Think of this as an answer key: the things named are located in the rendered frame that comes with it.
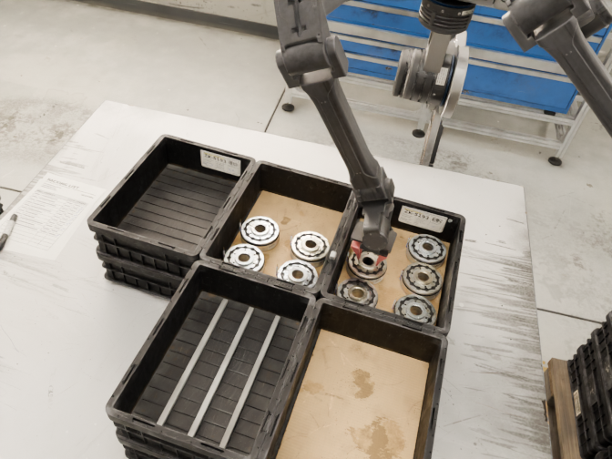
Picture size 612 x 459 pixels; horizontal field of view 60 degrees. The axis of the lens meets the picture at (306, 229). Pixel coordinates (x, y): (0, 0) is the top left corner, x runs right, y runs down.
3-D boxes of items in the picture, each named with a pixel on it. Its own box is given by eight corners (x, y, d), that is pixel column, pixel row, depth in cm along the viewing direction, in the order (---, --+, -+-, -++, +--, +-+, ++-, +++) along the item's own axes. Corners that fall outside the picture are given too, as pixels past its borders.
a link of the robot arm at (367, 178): (336, 26, 88) (278, 42, 93) (332, 49, 85) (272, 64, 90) (398, 182, 121) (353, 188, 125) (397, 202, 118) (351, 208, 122)
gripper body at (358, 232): (389, 255, 128) (395, 235, 123) (349, 242, 130) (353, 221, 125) (396, 238, 132) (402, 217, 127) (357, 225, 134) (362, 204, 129)
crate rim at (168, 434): (197, 264, 126) (196, 258, 124) (317, 301, 122) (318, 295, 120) (103, 417, 99) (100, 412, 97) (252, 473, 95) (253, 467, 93)
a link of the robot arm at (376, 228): (391, 174, 118) (354, 178, 121) (385, 209, 110) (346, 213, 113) (402, 213, 125) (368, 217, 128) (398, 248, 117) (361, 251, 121)
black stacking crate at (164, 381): (199, 289, 133) (197, 260, 125) (311, 325, 128) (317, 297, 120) (113, 437, 106) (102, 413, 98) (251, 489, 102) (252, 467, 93)
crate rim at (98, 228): (163, 138, 157) (162, 132, 156) (258, 165, 153) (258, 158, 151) (85, 229, 130) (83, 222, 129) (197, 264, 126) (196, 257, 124)
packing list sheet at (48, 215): (42, 172, 173) (42, 170, 173) (108, 187, 171) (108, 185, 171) (-23, 243, 150) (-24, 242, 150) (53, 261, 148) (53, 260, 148)
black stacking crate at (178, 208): (167, 164, 164) (163, 134, 156) (256, 189, 160) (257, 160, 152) (94, 254, 137) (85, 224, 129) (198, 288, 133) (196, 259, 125)
